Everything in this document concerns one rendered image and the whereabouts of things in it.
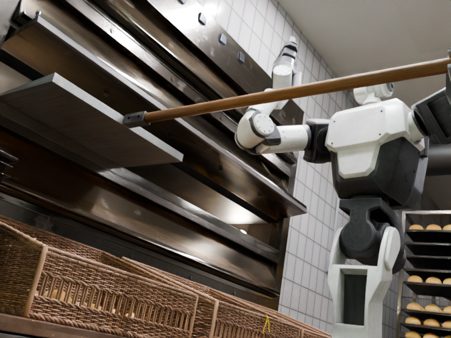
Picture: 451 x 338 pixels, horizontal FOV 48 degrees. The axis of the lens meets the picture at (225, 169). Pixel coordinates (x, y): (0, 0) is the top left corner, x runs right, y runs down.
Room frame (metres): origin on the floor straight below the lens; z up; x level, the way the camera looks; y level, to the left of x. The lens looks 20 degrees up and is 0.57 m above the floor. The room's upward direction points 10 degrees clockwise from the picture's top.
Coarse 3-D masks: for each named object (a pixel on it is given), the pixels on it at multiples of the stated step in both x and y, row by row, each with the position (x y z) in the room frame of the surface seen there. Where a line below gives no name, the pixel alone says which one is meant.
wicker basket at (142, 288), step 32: (0, 224) 1.22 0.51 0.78; (0, 256) 1.20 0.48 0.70; (32, 256) 1.12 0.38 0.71; (64, 256) 1.14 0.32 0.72; (96, 256) 1.78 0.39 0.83; (0, 288) 1.17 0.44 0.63; (32, 288) 1.10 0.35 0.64; (64, 288) 1.67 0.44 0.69; (96, 288) 1.23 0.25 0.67; (128, 288) 1.31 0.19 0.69; (160, 288) 1.39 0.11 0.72; (64, 320) 1.17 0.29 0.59; (96, 320) 1.25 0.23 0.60; (128, 320) 1.32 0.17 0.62; (160, 320) 1.42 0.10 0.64; (192, 320) 1.52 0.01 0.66
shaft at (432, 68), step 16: (416, 64) 0.86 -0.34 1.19; (432, 64) 0.84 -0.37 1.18; (336, 80) 0.97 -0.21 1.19; (352, 80) 0.95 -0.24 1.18; (368, 80) 0.93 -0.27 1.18; (384, 80) 0.91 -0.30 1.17; (400, 80) 0.90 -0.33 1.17; (240, 96) 1.14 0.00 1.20; (256, 96) 1.10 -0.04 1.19; (272, 96) 1.08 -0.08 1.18; (288, 96) 1.05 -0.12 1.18; (304, 96) 1.04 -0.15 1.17; (160, 112) 1.31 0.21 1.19; (176, 112) 1.27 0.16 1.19; (192, 112) 1.24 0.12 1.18; (208, 112) 1.22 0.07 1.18
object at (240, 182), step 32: (32, 32) 1.32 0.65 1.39; (32, 64) 1.48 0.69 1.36; (64, 64) 1.47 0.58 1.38; (96, 64) 1.46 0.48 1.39; (96, 96) 1.64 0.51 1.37; (128, 96) 1.63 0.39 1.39; (160, 128) 1.84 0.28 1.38; (192, 128) 1.86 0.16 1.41; (192, 160) 2.10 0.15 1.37; (224, 160) 2.09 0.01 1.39; (256, 192) 2.42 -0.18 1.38
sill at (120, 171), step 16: (0, 112) 1.41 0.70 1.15; (16, 112) 1.45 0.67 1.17; (32, 128) 1.50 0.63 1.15; (48, 128) 1.54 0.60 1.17; (64, 144) 1.60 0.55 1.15; (80, 144) 1.65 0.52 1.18; (96, 160) 1.71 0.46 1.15; (128, 176) 1.84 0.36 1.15; (160, 192) 1.99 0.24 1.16; (192, 208) 2.15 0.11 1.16; (224, 224) 2.35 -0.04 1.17; (256, 240) 2.58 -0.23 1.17
